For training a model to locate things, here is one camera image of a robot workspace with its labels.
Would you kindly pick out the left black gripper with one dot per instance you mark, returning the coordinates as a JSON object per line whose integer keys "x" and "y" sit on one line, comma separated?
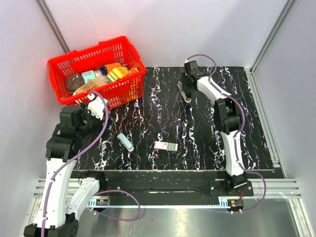
{"x": 86, "y": 113}

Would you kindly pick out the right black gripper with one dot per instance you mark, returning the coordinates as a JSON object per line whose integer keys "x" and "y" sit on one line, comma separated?
{"x": 184, "y": 87}

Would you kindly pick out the beige black stapler base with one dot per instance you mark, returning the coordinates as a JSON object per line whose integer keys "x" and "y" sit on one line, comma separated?
{"x": 180, "y": 87}

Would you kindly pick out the light blue white stapler top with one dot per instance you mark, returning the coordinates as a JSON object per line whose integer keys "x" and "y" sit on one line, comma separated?
{"x": 126, "y": 142}

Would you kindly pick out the red staple box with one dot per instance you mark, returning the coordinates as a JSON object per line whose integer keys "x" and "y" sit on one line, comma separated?
{"x": 173, "y": 147}

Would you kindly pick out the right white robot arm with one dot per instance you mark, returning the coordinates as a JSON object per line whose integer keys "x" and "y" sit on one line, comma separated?
{"x": 228, "y": 118}

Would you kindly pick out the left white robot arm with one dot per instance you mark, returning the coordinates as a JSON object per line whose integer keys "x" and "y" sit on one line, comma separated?
{"x": 56, "y": 217}

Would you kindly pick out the brown cardboard box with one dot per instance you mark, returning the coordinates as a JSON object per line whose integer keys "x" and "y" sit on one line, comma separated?
{"x": 92, "y": 84}

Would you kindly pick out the brown round sponge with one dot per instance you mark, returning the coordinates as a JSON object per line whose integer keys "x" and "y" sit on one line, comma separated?
{"x": 73, "y": 82}

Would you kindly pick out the teal small box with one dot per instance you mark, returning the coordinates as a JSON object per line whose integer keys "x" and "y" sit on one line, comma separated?
{"x": 88, "y": 76}

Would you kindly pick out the orange small packet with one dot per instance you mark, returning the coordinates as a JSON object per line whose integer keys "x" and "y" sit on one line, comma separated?
{"x": 133, "y": 70}

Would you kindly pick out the orange cylinder bottle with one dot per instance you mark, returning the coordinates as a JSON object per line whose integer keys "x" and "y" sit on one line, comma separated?
{"x": 105, "y": 69}

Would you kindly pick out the yellow green striped sponge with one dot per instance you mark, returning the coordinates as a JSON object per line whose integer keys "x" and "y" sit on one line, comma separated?
{"x": 117, "y": 73}

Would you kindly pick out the red plastic shopping basket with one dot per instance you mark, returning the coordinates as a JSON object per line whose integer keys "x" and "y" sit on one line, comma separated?
{"x": 117, "y": 93}

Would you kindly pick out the black marble pattern mat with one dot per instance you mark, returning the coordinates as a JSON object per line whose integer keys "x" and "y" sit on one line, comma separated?
{"x": 160, "y": 115}

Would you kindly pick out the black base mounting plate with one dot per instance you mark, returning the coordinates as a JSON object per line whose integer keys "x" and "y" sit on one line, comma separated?
{"x": 210, "y": 183}

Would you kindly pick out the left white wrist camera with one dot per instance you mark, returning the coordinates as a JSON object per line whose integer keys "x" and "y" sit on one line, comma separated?
{"x": 96, "y": 106}

